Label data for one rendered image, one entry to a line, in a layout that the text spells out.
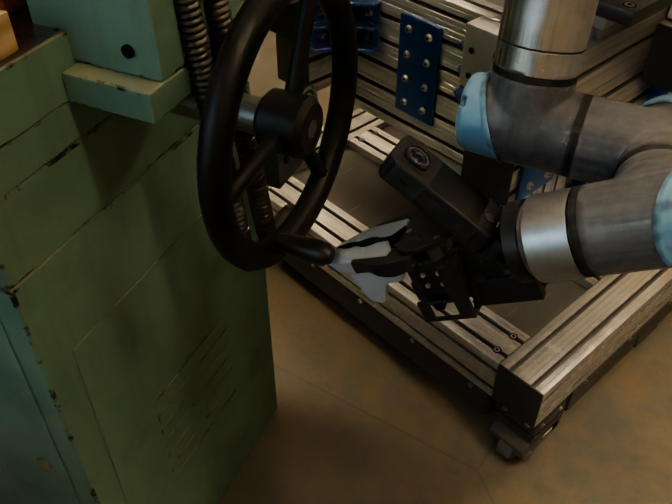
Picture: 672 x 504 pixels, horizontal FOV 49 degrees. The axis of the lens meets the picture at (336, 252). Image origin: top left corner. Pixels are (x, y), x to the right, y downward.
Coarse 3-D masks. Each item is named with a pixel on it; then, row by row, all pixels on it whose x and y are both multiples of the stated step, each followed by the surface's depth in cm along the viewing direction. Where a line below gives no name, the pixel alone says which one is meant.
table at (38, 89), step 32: (32, 32) 64; (64, 32) 64; (0, 64) 59; (32, 64) 62; (64, 64) 65; (0, 96) 59; (32, 96) 63; (64, 96) 66; (96, 96) 65; (128, 96) 63; (160, 96) 63; (0, 128) 60
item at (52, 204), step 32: (96, 128) 72; (128, 128) 76; (160, 128) 81; (64, 160) 68; (96, 160) 73; (128, 160) 78; (32, 192) 66; (64, 192) 70; (96, 192) 74; (0, 224) 63; (32, 224) 67; (64, 224) 71; (0, 256) 64; (32, 256) 68
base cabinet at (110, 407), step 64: (192, 128) 88; (128, 192) 79; (192, 192) 91; (64, 256) 72; (128, 256) 82; (192, 256) 95; (0, 320) 71; (64, 320) 75; (128, 320) 86; (192, 320) 100; (256, 320) 121; (0, 384) 80; (64, 384) 78; (128, 384) 90; (192, 384) 106; (256, 384) 129; (0, 448) 93; (64, 448) 84; (128, 448) 94; (192, 448) 112
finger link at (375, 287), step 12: (336, 252) 72; (348, 252) 71; (360, 252) 70; (372, 252) 68; (384, 252) 67; (336, 264) 72; (348, 264) 70; (360, 276) 71; (372, 276) 70; (372, 288) 71; (384, 288) 71; (372, 300) 72; (384, 300) 72
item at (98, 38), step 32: (32, 0) 64; (64, 0) 62; (96, 0) 61; (128, 0) 59; (160, 0) 60; (96, 32) 63; (128, 32) 61; (160, 32) 61; (96, 64) 65; (128, 64) 64; (160, 64) 62
